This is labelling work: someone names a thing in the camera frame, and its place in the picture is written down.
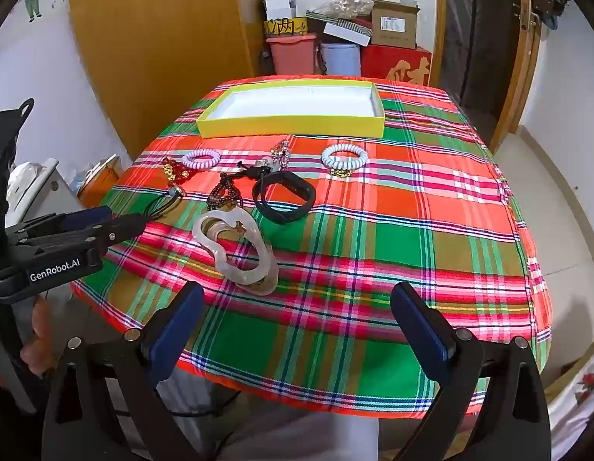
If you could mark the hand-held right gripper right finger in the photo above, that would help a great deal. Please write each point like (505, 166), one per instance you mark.
(422, 331)

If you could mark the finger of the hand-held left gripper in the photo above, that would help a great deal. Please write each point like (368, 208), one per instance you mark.
(85, 217)
(119, 229)

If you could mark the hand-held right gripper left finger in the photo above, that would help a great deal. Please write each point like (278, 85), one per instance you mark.
(174, 329)

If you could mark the clear hair claw clip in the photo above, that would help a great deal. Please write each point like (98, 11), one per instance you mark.
(208, 230)

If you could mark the yellow shallow cardboard box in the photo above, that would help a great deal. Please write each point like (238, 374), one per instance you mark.
(297, 105)

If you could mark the person's left hand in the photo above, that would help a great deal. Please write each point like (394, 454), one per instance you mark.
(40, 345)

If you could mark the orange box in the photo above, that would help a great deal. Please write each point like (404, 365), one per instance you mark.
(105, 185)

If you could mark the white appliance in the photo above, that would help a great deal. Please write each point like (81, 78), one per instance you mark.
(35, 187)

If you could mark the plaid tablecloth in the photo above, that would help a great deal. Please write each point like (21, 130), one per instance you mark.
(374, 259)

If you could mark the black wristband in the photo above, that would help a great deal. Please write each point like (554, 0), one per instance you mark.
(283, 214)

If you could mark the floral cloth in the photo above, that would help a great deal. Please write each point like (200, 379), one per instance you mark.
(583, 394)

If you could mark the wooden wardrobe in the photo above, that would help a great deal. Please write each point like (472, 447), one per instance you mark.
(157, 48)

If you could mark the pink plastic bin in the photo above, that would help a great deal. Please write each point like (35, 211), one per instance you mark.
(293, 55)

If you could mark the yellow printed box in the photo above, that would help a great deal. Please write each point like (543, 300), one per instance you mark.
(285, 27)

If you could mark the red gift box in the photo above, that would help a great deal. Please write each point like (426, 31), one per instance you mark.
(398, 65)

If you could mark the white paper boxes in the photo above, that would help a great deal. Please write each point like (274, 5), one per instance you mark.
(278, 2)

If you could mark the pale blue bucket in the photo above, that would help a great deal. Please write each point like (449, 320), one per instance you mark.
(341, 60)

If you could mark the wooden door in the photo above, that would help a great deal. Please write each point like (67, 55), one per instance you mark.
(520, 67)

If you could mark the striped flat box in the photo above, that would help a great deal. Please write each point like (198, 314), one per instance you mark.
(321, 15)

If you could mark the white flat box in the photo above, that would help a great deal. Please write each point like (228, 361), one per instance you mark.
(347, 33)

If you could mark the dark door curtain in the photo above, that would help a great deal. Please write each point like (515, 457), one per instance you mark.
(474, 33)

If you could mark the brown cardboard box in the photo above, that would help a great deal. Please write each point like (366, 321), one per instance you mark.
(395, 24)

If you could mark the clear bag of nuts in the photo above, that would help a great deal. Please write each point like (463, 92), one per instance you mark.
(347, 7)

